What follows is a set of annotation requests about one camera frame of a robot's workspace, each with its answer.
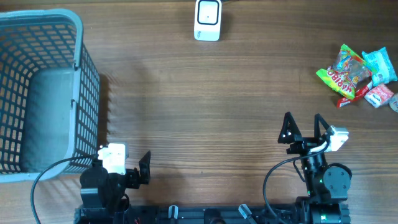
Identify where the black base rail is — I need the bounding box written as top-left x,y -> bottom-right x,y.
73,203 -> 351,224

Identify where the green Haribo worms bag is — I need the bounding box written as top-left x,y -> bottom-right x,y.
316,44 -> 376,100

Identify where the grey plastic shopping basket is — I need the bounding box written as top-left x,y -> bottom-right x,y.
1,9 -> 100,183

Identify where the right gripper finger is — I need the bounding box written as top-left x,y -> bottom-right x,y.
314,113 -> 330,139
277,112 -> 302,144

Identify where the white barcode scanner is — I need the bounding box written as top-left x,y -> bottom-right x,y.
194,0 -> 222,42

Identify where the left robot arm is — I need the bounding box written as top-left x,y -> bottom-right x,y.
73,152 -> 151,224

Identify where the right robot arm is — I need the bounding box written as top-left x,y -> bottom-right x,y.
277,112 -> 352,223

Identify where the mint wet wipes pack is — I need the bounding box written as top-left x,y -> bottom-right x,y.
362,47 -> 397,87

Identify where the red Nescafe stick sachet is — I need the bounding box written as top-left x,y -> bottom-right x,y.
336,81 -> 373,108

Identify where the green lid jar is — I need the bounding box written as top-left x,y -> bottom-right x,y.
389,93 -> 398,113

